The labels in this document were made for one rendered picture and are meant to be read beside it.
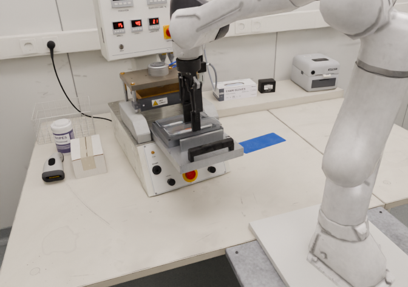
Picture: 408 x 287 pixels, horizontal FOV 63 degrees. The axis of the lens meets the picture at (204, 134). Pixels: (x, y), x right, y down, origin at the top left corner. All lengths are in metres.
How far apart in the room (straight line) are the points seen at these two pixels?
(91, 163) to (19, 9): 0.86
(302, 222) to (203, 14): 0.68
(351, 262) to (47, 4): 1.64
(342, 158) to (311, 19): 1.56
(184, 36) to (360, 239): 0.66
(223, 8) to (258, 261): 0.67
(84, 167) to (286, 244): 0.81
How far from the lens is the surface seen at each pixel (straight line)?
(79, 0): 1.86
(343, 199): 0.88
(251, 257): 1.02
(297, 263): 1.00
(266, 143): 1.55
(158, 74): 1.31
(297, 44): 2.26
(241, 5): 0.79
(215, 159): 1.03
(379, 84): 0.74
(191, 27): 0.85
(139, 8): 1.42
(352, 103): 0.77
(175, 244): 1.06
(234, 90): 1.89
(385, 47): 0.72
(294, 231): 1.08
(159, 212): 1.17
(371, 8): 0.68
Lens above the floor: 1.50
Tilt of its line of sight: 27 degrees down
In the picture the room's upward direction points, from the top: 2 degrees counter-clockwise
